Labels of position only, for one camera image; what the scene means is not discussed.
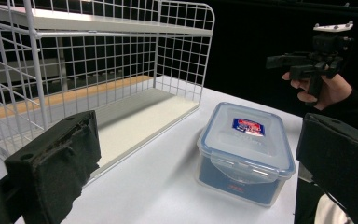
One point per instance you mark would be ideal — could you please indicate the clear plastic food container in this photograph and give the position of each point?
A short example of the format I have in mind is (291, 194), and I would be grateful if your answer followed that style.
(245, 146)

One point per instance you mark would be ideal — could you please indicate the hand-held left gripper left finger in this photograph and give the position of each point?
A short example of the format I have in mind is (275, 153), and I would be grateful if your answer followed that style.
(56, 161)

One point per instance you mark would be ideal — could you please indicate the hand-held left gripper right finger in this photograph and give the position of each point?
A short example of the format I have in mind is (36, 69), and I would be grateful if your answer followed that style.
(338, 161)

